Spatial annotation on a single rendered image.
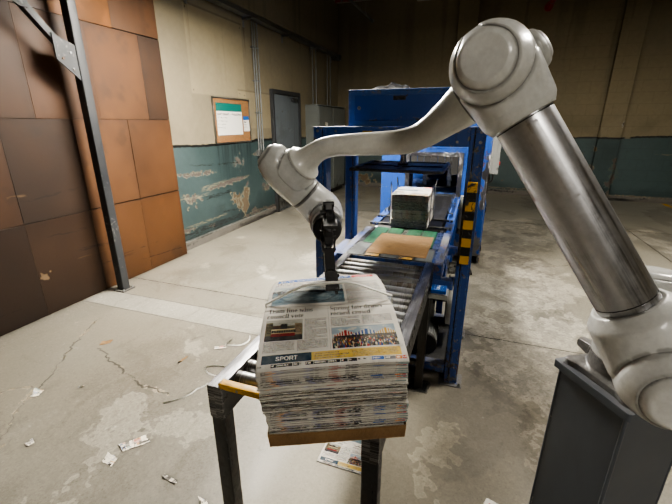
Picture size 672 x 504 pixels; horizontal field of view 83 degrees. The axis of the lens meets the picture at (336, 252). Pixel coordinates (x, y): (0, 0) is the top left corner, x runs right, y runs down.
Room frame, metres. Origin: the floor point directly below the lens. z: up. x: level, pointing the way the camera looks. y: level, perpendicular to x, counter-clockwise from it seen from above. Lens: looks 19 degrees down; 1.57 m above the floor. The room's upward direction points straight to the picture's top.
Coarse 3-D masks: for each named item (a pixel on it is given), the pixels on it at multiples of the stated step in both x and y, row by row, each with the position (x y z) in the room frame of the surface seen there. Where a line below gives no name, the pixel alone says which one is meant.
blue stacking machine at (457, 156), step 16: (496, 144) 4.11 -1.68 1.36; (416, 160) 4.39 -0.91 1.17; (432, 160) 4.33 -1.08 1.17; (448, 160) 4.28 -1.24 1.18; (464, 160) 4.22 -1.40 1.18; (496, 160) 4.11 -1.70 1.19; (384, 176) 4.52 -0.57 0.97; (400, 176) 4.45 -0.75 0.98; (416, 176) 5.57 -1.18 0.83; (432, 176) 5.35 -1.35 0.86; (448, 176) 4.78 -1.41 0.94; (464, 176) 4.21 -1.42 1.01; (384, 192) 4.52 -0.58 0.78; (448, 192) 4.39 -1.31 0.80; (480, 192) 4.15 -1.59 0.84; (384, 208) 4.51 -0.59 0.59; (480, 208) 4.14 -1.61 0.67; (480, 224) 4.14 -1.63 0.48; (480, 240) 4.15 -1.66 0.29
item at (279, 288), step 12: (348, 276) 0.97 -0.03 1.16; (360, 276) 0.96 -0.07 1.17; (372, 276) 0.96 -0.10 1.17; (276, 288) 0.88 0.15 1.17; (288, 288) 0.87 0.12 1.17; (312, 288) 0.86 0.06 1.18; (324, 288) 0.86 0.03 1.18; (348, 288) 0.85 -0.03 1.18; (360, 288) 0.84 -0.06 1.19; (384, 288) 0.83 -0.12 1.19
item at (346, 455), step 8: (360, 440) 1.54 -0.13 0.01; (328, 448) 1.49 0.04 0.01; (336, 448) 1.49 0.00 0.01; (344, 448) 1.49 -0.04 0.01; (352, 448) 1.49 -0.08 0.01; (360, 448) 1.49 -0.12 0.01; (320, 456) 1.44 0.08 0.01; (328, 456) 1.44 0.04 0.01; (336, 456) 1.44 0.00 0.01; (344, 456) 1.44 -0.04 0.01; (352, 456) 1.44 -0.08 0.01; (360, 456) 1.44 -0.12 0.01; (328, 464) 1.40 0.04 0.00; (336, 464) 1.40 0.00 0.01; (344, 464) 1.40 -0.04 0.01; (352, 464) 1.40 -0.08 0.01; (360, 464) 1.39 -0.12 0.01; (360, 472) 1.35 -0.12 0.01
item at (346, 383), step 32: (288, 320) 0.70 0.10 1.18; (320, 320) 0.70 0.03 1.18; (352, 320) 0.70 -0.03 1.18; (384, 320) 0.70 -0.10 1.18; (288, 352) 0.61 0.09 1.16; (320, 352) 0.61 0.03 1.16; (352, 352) 0.61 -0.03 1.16; (384, 352) 0.61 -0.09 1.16; (288, 384) 0.58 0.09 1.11; (320, 384) 0.59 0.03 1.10; (352, 384) 0.59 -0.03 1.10; (384, 384) 0.59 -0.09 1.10; (288, 416) 0.60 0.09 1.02; (320, 416) 0.60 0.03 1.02; (352, 416) 0.60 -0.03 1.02; (384, 416) 0.61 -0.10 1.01
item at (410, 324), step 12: (432, 264) 2.03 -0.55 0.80; (420, 276) 1.85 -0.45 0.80; (432, 276) 2.01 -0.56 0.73; (420, 288) 1.70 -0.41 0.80; (420, 300) 1.56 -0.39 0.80; (408, 312) 1.45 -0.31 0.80; (420, 312) 1.53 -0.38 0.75; (408, 324) 1.34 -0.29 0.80; (408, 336) 1.25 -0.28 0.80; (408, 348) 1.22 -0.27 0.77; (372, 444) 0.79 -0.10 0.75; (372, 456) 0.79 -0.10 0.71
